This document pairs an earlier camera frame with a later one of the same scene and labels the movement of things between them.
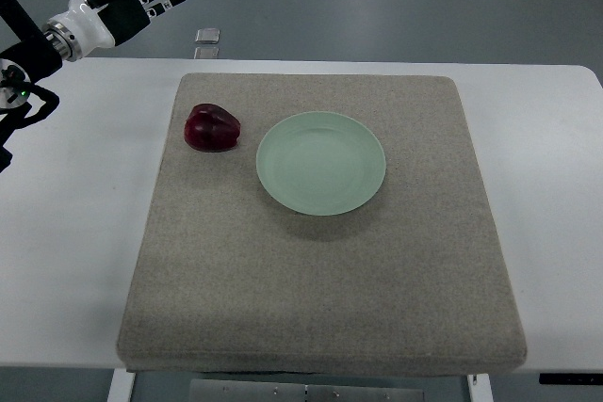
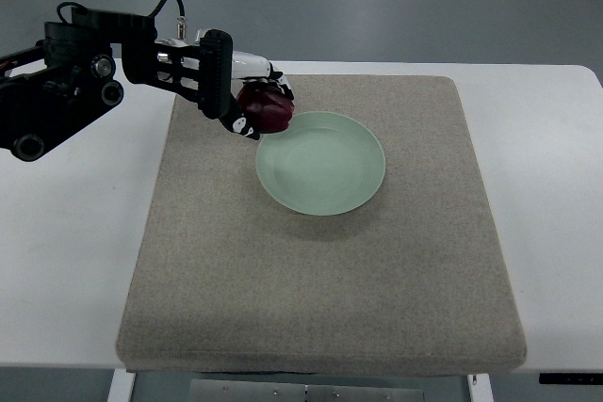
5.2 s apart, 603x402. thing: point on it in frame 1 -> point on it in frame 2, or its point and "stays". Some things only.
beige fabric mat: x=229 y=278 stays
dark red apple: x=211 y=128 -> x=266 y=105
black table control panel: x=571 y=378 stays
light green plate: x=321 y=163 stays
